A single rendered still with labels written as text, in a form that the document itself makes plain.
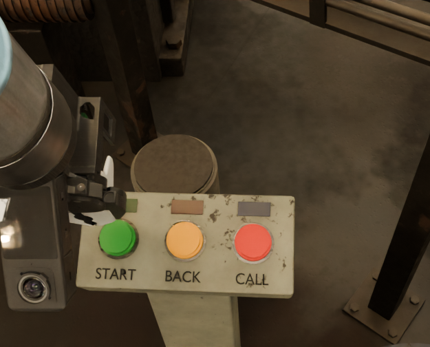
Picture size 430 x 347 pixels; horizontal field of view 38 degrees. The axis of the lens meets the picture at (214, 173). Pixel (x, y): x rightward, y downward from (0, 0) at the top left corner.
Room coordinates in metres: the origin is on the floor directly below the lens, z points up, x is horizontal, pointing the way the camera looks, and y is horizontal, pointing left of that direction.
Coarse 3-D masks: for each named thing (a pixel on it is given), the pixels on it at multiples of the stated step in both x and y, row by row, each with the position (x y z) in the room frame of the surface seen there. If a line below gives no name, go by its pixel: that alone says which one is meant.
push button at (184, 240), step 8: (176, 224) 0.35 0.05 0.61; (184, 224) 0.35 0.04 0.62; (192, 224) 0.35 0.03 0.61; (176, 232) 0.34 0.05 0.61; (184, 232) 0.34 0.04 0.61; (192, 232) 0.34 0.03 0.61; (200, 232) 0.34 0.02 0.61; (168, 240) 0.34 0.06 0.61; (176, 240) 0.33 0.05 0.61; (184, 240) 0.33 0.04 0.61; (192, 240) 0.33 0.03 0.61; (200, 240) 0.33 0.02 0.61; (168, 248) 0.33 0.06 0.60; (176, 248) 0.33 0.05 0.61; (184, 248) 0.32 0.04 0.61; (192, 248) 0.32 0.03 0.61; (200, 248) 0.32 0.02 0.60; (176, 256) 0.32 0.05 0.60; (184, 256) 0.32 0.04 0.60; (192, 256) 0.32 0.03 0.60
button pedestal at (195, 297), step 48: (144, 192) 0.40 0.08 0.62; (96, 240) 0.35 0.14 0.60; (144, 240) 0.34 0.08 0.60; (288, 240) 0.32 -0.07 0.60; (96, 288) 0.31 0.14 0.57; (144, 288) 0.29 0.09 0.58; (192, 288) 0.29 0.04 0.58; (240, 288) 0.28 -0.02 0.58; (288, 288) 0.28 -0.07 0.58; (192, 336) 0.30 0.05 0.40
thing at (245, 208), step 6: (240, 204) 0.37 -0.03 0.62; (246, 204) 0.37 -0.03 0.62; (252, 204) 0.37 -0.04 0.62; (258, 204) 0.36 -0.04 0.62; (264, 204) 0.36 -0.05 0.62; (240, 210) 0.36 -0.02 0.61; (246, 210) 0.36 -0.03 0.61; (252, 210) 0.36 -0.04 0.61; (258, 210) 0.36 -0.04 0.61; (264, 210) 0.36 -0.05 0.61; (264, 216) 0.35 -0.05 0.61
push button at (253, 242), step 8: (248, 224) 0.34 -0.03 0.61; (256, 224) 0.34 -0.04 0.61; (240, 232) 0.33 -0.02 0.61; (248, 232) 0.33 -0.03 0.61; (256, 232) 0.33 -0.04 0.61; (264, 232) 0.33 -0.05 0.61; (240, 240) 0.33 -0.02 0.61; (248, 240) 0.32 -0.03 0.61; (256, 240) 0.32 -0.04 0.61; (264, 240) 0.32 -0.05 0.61; (240, 248) 0.32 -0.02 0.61; (248, 248) 0.32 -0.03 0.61; (256, 248) 0.32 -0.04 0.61; (264, 248) 0.31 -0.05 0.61; (248, 256) 0.31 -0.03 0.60; (256, 256) 0.31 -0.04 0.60; (264, 256) 0.31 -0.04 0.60
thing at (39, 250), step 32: (0, 192) 0.25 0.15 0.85; (32, 192) 0.24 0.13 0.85; (64, 192) 0.25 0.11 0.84; (0, 224) 0.23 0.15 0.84; (32, 224) 0.23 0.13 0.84; (64, 224) 0.23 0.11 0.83; (32, 256) 0.21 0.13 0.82; (64, 256) 0.22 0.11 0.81; (32, 288) 0.20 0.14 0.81; (64, 288) 0.20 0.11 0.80
